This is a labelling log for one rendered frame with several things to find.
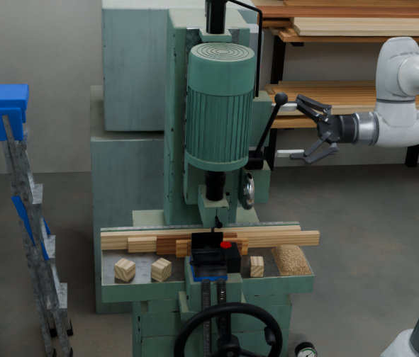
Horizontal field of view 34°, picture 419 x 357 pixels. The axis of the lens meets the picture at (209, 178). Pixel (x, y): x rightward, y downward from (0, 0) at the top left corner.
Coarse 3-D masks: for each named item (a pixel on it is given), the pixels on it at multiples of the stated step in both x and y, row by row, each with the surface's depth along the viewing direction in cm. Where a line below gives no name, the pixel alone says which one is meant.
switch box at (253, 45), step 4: (248, 24) 214; (252, 24) 215; (256, 24) 215; (252, 28) 210; (256, 28) 210; (252, 32) 207; (256, 32) 207; (252, 36) 207; (256, 36) 207; (252, 40) 208; (256, 40) 208; (252, 44) 208; (256, 44) 208; (252, 48) 209; (256, 48) 209; (256, 52) 210; (256, 56) 210; (256, 60) 211; (260, 60) 211; (256, 64) 211; (260, 64) 212; (256, 68) 212; (260, 68) 212; (256, 72) 213; (260, 72) 213
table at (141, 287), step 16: (112, 256) 201; (128, 256) 201; (144, 256) 202; (160, 256) 202; (176, 256) 202; (272, 256) 205; (304, 256) 206; (112, 272) 194; (144, 272) 195; (176, 272) 195; (240, 272) 197; (272, 272) 198; (112, 288) 189; (128, 288) 190; (144, 288) 191; (160, 288) 192; (176, 288) 192; (256, 288) 196; (272, 288) 197; (288, 288) 198; (304, 288) 199
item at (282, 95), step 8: (280, 96) 175; (280, 104) 176; (272, 112) 184; (272, 120) 187; (264, 136) 195; (256, 152) 206; (248, 160) 209; (256, 160) 209; (248, 168) 210; (256, 168) 210
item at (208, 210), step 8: (200, 192) 203; (200, 200) 204; (208, 200) 198; (224, 200) 199; (200, 208) 204; (208, 208) 195; (216, 208) 196; (224, 208) 196; (208, 216) 197; (224, 216) 197; (208, 224) 198; (224, 224) 198
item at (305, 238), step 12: (132, 240) 202; (144, 240) 202; (156, 240) 202; (252, 240) 207; (264, 240) 208; (276, 240) 209; (288, 240) 209; (300, 240) 210; (312, 240) 210; (132, 252) 203
